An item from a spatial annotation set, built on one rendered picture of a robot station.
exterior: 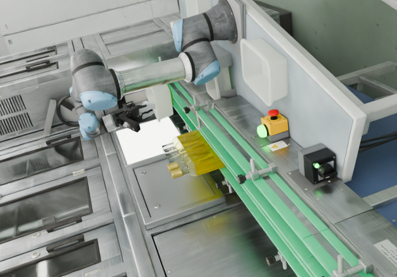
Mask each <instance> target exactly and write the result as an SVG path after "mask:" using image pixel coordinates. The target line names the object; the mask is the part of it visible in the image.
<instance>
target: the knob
mask: <svg viewBox="0 0 397 277"><path fill-rule="evenodd" d="M318 174H319V176H320V177H321V178H324V179H325V180H328V179H330V178H331V177H333V176H335V175H337V171H335V170H334V168H333V167H332V166H331V165H330V164H323V165H322V166H321V167H320V168H319V170H318Z"/></svg>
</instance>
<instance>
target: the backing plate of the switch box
mask: <svg viewBox="0 0 397 277"><path fill-rule="evenodd" d="M286 175H287V176H289V177H290V179H292V180H293V182H295V183H296V185H297V186H299V188H300V189H302V190H303V192H305V193H306V192H307V191H311V190H313V189H316V188H319V187H322V186H324V185H327V184H330V183H333V182H335V181H338V180H339V179H338V178H337V177H334V178H331V179H328V180H325V181H322V182H320V183H317V184H314V185H313V184H311V183H310V182H309V181H308V180H307V179H306V178H305V177H304V176H303V175H302V174H301V173H300V169H297V170H293V171H290V172H288V173H286Z"/></svg>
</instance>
